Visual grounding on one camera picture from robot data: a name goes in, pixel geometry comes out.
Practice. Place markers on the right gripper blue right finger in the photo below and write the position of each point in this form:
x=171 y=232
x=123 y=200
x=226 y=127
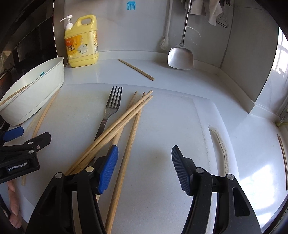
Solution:
x=185 y=168

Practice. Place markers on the steel fork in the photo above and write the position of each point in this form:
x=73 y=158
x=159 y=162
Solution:
x=111 y=108

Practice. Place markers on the blue silicone brush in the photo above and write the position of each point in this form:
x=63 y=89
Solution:
x=131 y=5

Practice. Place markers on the white cutting board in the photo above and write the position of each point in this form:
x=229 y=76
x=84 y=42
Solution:
x=152 y=200

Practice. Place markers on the person left hand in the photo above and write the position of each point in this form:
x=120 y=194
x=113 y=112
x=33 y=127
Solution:
x=15 y=218

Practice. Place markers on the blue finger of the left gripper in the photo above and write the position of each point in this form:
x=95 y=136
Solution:
x=37 y=143
x=9 y=135

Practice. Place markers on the hanging peeler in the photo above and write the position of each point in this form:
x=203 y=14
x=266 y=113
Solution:
x=222 y=19

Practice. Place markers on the white round basin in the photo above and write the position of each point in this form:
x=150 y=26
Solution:
x=26 y=103

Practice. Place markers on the white dish brush hanging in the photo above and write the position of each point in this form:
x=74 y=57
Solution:
x=164 y=43

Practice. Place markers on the chopstick on counter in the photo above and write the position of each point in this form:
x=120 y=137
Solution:
x=137 y=69

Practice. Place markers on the yellow dish soap bottle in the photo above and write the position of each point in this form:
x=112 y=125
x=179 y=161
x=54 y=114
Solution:
x=81 y=41

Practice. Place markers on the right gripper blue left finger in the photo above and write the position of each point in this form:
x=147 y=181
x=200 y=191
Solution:
x=107 y=168

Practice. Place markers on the hanging rag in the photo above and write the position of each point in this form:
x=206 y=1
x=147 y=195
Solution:
x=214 y=9

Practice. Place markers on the steel spatula hanging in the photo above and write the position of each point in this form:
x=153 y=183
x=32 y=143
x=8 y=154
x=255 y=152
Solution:
x=179 y=56

